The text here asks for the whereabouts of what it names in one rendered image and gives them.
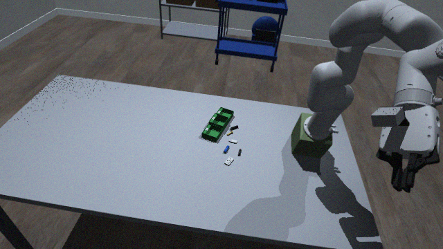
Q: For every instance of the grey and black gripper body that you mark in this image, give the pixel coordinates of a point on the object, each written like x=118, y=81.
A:
x=416, y=138

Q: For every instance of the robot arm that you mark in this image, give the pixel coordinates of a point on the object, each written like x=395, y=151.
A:
x=363, y=23

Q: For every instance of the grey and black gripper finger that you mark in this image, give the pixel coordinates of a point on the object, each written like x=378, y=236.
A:
x=415, y=163
x=395, y=160

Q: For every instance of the dark green open bins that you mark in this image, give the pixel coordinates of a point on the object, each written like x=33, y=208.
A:
x=217, y=124

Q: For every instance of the white domino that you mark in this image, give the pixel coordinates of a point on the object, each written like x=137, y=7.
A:
x=229, y=161

